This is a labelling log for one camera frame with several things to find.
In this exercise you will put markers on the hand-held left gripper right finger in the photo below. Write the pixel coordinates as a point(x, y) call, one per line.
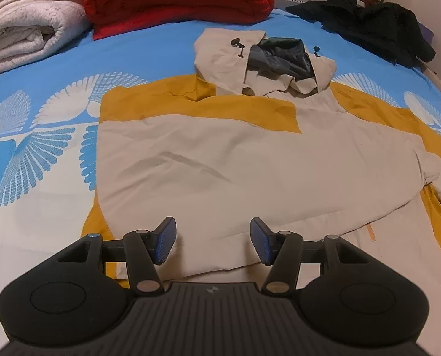
point(260, 243)

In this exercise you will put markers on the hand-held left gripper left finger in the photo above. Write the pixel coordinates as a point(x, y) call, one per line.
point(167, 240)

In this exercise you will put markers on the beige and yellow hooded jacket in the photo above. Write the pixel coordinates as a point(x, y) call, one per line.
point(224, 155)

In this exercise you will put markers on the black clothes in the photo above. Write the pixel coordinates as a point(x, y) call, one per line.
point(379, 26)

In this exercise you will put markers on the blue and white printed bedsheet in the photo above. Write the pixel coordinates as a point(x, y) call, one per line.
point(39, 81)

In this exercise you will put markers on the red folded blanket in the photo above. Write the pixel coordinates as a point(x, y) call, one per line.
point(176, 0)

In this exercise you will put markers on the white fleece folded blanket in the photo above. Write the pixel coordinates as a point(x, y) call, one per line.
point(24, 33)

